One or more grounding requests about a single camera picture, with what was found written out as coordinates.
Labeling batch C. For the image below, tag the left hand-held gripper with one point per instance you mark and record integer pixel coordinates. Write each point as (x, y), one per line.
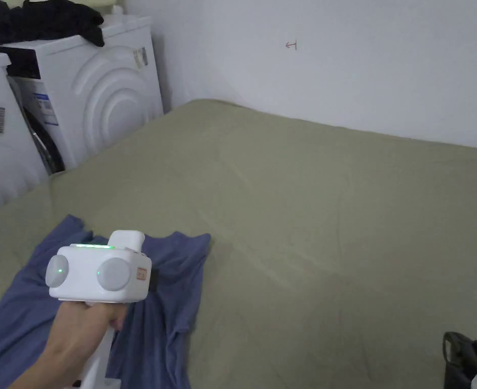
(88, 275)

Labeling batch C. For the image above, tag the dark blue shirt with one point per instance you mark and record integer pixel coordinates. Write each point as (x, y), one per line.
(161, 291)

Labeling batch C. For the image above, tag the person's left forearm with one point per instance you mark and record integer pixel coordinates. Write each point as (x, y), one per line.
(49, 370)

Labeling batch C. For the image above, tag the person's left hand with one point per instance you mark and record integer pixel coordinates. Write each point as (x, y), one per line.
(80, 328)

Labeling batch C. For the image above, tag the white washing machine with dark clothes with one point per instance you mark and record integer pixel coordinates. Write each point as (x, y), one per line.
(100, 93)

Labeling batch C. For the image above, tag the bed with pale green sheet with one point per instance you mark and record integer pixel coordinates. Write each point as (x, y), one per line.
(303, 227)

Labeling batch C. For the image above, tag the dark bag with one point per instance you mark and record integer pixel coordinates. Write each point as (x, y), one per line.
(461, 360)

